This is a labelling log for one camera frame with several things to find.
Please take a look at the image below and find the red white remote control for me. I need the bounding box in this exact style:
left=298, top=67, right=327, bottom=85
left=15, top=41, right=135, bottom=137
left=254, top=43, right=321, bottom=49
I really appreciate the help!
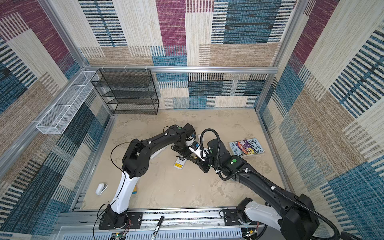
left=174, top=157, right=187, bottom=170

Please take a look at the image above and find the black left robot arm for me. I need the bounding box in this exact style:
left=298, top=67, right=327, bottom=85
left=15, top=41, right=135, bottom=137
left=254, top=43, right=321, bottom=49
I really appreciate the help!
left=103, top=124, right=196, bottom=229

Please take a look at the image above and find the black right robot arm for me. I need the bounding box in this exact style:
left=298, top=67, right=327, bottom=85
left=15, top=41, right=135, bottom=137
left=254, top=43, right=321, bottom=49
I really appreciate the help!
left=186, top=129, right=342, bottom=240

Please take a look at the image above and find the colourful magazine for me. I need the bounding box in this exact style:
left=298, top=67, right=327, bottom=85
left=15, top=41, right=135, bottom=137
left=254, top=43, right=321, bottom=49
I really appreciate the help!
left=229, top=138, right=265, bottom=157

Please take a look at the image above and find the yellow toy shovel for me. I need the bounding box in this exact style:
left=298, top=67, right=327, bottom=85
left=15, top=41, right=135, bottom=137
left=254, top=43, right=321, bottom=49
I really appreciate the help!
left=132, top=186, right=138, bottom=195

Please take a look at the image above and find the black marker pen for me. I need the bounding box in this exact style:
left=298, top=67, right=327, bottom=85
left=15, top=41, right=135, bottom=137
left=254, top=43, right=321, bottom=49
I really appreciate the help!
left=151, top=216, right=165, bottom=240

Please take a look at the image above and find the white stapler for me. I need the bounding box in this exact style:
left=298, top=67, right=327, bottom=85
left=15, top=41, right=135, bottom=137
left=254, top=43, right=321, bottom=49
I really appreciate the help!
left=95, top=183, right=108, bottom=196

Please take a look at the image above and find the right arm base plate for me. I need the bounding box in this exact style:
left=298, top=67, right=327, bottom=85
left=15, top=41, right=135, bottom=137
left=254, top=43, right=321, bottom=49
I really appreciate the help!
left=219, top=209, right=258, bottom=226

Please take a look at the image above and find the black wire shelf rack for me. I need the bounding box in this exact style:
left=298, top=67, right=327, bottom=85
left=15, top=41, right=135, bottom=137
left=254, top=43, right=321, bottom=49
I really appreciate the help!
left=91, top=69, right=160, bottom=115

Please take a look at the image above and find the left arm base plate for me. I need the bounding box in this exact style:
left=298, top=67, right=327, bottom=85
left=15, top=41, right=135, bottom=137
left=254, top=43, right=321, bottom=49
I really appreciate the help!
left=98, top=212, right=143, bottom=230

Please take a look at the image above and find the white mesh wall basket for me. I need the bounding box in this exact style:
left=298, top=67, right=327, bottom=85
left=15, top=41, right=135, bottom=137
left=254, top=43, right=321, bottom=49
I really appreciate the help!
left=36, top=71, right=96, bottom=135

